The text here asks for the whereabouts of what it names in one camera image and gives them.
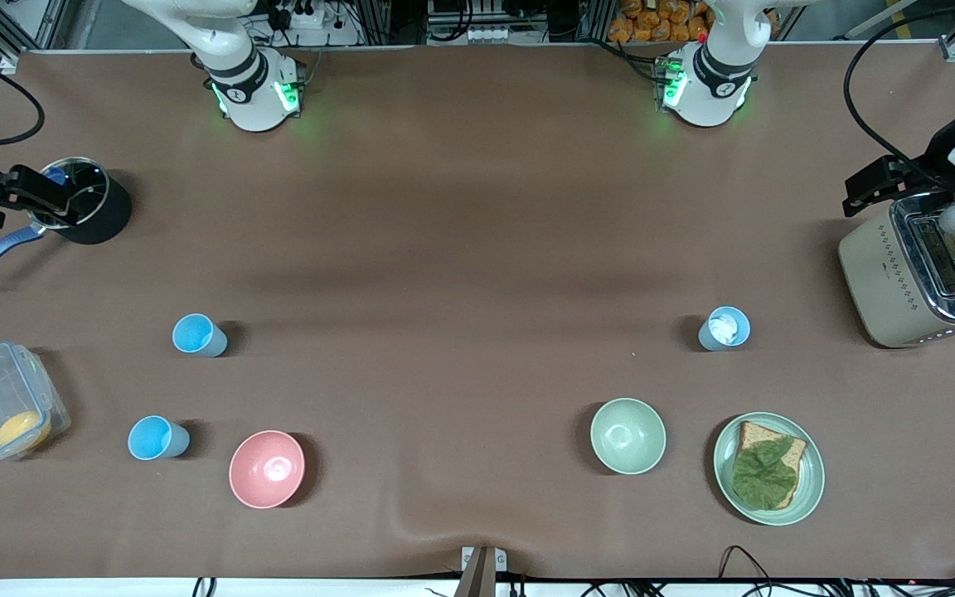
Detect blue plastic cup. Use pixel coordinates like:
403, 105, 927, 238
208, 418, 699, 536
698, 306, 752, 352
128, 415, 191, 461
172, 313, 229, 358

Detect pink bowl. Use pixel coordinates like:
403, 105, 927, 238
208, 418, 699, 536
229, 430, 307, 509

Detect pale green bowl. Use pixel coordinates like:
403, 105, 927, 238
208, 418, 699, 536
590, 398, 667, 476

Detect pale green plate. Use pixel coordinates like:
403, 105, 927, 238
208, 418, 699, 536
713, 412, 826, 527

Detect orange round food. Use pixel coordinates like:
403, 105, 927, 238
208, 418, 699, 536
0, 410, 53, 454

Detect black pot with blue handle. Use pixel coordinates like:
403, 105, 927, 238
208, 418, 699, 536
0, 156, 134, 285

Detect beige and chrome toaster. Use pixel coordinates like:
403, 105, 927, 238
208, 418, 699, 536
838, 192, 955, 349

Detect green lettuce leaf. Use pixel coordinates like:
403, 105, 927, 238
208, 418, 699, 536
731, 437, 800, 508

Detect white power strip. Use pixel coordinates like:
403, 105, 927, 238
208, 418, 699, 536
266, 0, 331, 31

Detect brown bread slice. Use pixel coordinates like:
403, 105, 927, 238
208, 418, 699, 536
733, 420, 808, 510

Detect glass lid with blue knob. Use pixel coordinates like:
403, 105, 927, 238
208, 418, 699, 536
26, 158, 110, 231

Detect orange snack packs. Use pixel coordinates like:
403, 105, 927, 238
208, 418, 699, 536
607, 0, 712, 45

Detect thin black cable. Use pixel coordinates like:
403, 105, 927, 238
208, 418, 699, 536
718, 544, 781, 597

